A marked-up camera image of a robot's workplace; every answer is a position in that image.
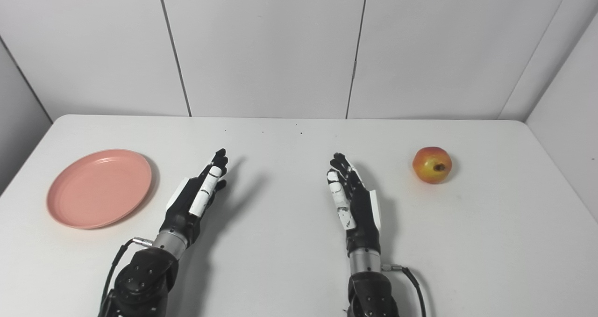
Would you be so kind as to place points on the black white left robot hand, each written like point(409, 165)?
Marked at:
point(182, 214)

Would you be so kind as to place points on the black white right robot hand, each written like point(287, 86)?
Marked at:
point(362, 214)

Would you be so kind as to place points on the red yellow apple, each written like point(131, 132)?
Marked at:
point(430, 165)

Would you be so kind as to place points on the pink round plate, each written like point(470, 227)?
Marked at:
point(99, 188)

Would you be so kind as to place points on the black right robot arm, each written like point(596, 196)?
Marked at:
point(373, 293)

